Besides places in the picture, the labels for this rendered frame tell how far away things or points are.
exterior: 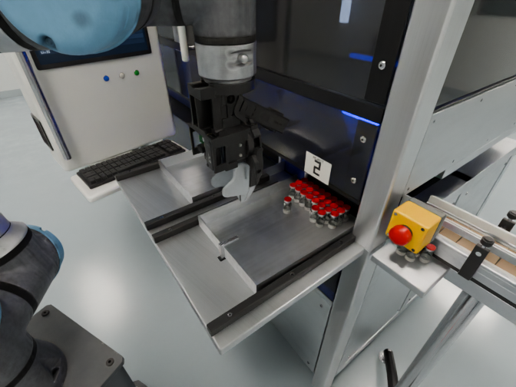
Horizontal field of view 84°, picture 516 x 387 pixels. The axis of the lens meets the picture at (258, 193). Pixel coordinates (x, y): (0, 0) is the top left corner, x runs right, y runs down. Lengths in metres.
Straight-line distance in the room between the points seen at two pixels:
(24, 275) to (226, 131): 0.44
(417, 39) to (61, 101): 1.09
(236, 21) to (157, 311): 1.53
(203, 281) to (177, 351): 0.95
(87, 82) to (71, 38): 1.03
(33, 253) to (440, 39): 0.75
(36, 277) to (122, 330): 1.09
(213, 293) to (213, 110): 0.39
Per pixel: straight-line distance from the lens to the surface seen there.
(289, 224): 0.76
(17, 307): 0.63
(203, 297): 0.63
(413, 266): 0.75
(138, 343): 1.65
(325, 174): 0.73
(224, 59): 0.37
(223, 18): 0.36
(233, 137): 0.39
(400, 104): 0.57
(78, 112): 1.27
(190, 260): 0.69
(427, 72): 0.55
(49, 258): 0.69
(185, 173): 0.99
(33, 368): 0.69
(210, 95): 0.38
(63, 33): 0.24
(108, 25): 0.23
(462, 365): 1.77
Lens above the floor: 1.39
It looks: 36 degrees down
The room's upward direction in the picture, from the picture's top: straight up
